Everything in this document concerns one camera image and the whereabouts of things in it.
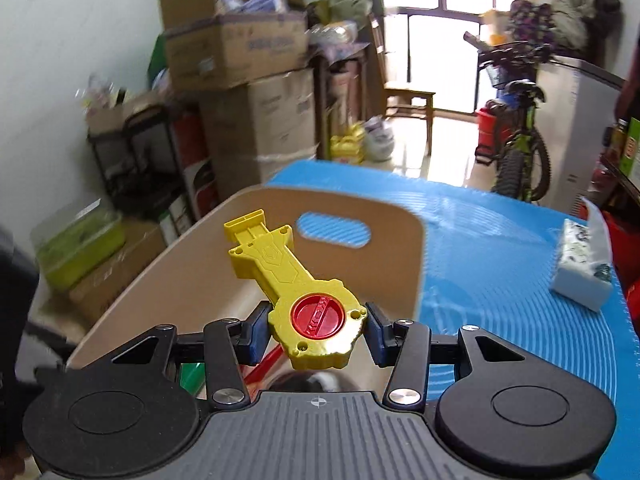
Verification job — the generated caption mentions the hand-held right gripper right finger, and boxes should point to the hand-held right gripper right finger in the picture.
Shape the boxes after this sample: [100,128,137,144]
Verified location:
[365,301,526,408]

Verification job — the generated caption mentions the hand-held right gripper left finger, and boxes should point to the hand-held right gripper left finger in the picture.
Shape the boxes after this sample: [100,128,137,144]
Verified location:
[107,301,272,407]

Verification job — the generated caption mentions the yellow toy launcher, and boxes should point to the yellow toy launcher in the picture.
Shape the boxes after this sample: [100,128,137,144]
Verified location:
[223,208,369,372]

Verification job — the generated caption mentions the white storage box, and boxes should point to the white storage box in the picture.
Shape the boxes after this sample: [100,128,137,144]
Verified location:
[65,185,427,397]

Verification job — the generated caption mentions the red stick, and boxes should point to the red stick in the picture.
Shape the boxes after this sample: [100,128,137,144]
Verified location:
[256,349,282,380]

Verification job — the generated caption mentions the blue ribbed mat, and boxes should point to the blue ribbed mat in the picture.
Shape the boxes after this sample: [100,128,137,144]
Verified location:
[267,160,640,403]

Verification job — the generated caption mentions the flat cardboard box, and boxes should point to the flat cardboard box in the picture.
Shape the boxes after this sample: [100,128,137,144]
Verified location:
[67,220,169,322]

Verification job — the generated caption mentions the yellow bags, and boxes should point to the yellow bags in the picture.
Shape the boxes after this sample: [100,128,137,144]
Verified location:
[330,125,366,164]

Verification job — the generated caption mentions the white plastic bag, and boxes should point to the white plastic bag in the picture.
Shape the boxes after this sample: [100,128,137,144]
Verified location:
[364,116,397,162]

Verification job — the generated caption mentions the green plastic container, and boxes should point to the green plastic container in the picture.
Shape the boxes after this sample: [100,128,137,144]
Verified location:
[30,207,127,292]

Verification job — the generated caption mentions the large sealed cardboard carton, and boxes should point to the large sealed cardboard carton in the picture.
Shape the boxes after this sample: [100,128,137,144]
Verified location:
[200,67,319,202]

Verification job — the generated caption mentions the black metal rack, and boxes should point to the black metal rack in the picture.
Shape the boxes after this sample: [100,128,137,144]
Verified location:
[87,102,201,232]

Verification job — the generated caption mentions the white tissue pack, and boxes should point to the white tissue pack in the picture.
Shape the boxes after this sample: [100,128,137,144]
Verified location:
[550,199,614,313]

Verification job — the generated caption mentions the green black bicycle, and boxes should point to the green black bicycle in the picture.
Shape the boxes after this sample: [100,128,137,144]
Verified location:
[462,30,553,204]

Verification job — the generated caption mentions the red bucket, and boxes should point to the red bucket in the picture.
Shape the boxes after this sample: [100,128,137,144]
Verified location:
[475,107,512,149]

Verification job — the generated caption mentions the wooden chair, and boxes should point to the wooden chair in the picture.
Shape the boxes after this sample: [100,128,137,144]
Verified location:
[367,12,437,157]

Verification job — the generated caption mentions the red bags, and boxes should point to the red bags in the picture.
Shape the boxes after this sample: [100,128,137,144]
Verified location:
[597,210,640,307]

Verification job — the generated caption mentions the open cardboard box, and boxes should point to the open cardboard box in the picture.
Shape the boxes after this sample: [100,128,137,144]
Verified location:
[159,0,309,93]

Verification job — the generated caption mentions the dark wooden shelf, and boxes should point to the dark wooden shelf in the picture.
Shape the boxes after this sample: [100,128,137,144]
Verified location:
[600,152,640,202]

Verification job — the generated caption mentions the white chest freezer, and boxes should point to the white chest freezer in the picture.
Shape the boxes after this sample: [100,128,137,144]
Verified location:
[537,55,629,219]

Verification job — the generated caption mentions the green white carton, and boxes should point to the green white carton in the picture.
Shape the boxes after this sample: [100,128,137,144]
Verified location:
[625,117,640,187]

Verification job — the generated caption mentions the floral bag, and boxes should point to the floral bag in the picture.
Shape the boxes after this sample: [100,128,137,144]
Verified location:
[510,0,589,59]

